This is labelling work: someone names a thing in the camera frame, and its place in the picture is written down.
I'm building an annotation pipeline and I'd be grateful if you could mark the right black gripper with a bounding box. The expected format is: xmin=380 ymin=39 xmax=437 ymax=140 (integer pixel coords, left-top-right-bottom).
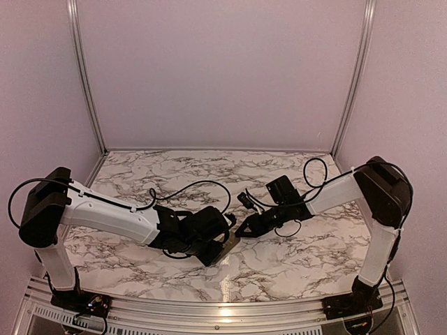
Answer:
xmin=235 ymin=202 xmax=289 ymax=237

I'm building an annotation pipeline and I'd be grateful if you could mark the grey remote control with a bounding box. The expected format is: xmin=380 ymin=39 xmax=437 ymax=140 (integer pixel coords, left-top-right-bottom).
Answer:
xmin=212 ymin=231 xmax=240 ymax=265

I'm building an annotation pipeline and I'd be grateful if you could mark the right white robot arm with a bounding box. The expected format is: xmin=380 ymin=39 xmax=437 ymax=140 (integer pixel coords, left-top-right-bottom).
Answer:
xmin=235 ymin=156 xmax=413 ymax=313

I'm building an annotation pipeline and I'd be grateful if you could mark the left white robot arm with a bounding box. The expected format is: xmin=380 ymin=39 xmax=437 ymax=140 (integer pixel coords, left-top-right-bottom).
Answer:
xmin=18 ymin=167 xmax=235 ymax=311

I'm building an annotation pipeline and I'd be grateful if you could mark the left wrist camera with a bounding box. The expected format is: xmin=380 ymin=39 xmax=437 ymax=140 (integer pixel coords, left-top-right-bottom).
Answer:
xmin=224 ymin=213 xmax=237 ymax=230

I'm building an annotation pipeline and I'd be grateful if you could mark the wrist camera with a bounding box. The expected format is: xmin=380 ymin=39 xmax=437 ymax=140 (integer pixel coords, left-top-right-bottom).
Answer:
xmin=224 ymin=213 xmax=237 ymax=230
xmin=237 ymin=192 xmax=265 ymax=214

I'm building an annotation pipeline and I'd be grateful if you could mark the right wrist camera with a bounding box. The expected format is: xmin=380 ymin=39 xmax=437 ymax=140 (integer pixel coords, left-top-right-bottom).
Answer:
xmin=237 ymin=192 xmax=265 ymax=214

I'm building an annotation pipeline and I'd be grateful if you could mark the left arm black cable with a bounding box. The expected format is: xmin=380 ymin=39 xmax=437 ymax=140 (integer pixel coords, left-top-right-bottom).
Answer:
xmin=8 ymin=177 xmax=232 ymax=231

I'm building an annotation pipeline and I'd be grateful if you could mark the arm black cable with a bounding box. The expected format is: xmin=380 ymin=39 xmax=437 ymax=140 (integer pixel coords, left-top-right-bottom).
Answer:
xmin=8 ymin=177 xmax=232 ymax=231
xmin=302 ymin=157 xmax=329 ymax=191

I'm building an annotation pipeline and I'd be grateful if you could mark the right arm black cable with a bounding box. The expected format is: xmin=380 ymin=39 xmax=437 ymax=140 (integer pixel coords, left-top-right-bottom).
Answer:
xmin=302 ymin=157 xmax=329 ymax=191

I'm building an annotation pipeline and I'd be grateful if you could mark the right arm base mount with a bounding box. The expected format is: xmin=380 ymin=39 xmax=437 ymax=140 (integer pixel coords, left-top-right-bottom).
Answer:
xmin=322 ymin=293 xmax=383 ymax=320

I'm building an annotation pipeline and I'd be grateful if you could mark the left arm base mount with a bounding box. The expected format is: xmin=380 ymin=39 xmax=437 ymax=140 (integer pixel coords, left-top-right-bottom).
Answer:
xmin=51 ymin=290 xmax=112 ymax=318

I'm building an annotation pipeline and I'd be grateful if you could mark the front aluminium rail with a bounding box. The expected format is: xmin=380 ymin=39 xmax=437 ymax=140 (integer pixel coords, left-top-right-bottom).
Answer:
xmin=13 ymin=278 xmax=420 ymax=335

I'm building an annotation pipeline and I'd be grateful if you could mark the right aluminium frame post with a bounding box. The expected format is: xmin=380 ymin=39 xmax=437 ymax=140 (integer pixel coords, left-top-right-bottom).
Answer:
xmin=330 ymin=0 xmax=376 ymax=157

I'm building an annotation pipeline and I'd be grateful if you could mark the aluminium frame post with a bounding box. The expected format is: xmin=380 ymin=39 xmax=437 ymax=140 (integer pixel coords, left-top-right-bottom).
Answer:
xmin=330 ymin=0 xmax=376 ymax=157
xmin=66 ymin=0 xmax=107 ymax=154

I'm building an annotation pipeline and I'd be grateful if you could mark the left aluminium frame post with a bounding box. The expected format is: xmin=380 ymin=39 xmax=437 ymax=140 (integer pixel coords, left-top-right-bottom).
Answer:
xmin=66 ymin=0 xmax=107 ymax=154

